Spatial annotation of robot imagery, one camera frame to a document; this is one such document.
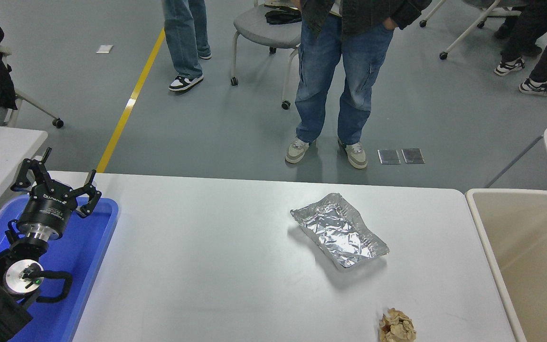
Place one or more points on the grey wheeled chair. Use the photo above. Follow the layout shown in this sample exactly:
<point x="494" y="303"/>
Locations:
<point x="259" y="28"/>

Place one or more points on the white-framed wheeled chair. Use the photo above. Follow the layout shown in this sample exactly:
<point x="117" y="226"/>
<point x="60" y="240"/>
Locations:
<point x="36" y="107"/>

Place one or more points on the large pale bin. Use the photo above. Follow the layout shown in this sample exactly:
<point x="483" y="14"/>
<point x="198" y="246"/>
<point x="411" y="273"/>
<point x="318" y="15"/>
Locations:
<point x="530" y="266"/>

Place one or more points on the blue plastic tray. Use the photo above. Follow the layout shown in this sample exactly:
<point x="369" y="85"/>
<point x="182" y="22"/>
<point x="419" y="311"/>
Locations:
<point x="79" y="266"/>

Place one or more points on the tan paper ball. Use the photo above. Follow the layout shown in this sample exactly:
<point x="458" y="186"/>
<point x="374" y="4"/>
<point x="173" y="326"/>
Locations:
<point x="397" y="327"/>

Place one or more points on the white-legged wheeled chair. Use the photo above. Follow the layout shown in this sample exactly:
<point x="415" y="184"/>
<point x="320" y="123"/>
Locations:
<point x="468" y="30"/>

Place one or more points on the silver foil tray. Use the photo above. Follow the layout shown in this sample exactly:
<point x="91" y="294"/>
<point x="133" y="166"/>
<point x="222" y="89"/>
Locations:
<point x="340" y="232"/>

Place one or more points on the metal floor plate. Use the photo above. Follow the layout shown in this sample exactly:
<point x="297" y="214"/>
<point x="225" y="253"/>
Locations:
<point x="389" y="156"/>
<point x="412" y="156"/>

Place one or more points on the white paper sheet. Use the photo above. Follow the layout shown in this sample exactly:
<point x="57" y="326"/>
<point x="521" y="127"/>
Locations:
<point x="105" y="49"/>

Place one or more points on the small black pouch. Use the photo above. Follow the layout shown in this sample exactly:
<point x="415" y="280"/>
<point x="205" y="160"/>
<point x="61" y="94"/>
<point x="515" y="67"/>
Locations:
<point x="282" y="16"/>

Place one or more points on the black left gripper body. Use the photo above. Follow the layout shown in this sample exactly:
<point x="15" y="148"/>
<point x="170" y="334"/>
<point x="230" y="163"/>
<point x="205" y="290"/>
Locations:
<point x="48" y="209"/>

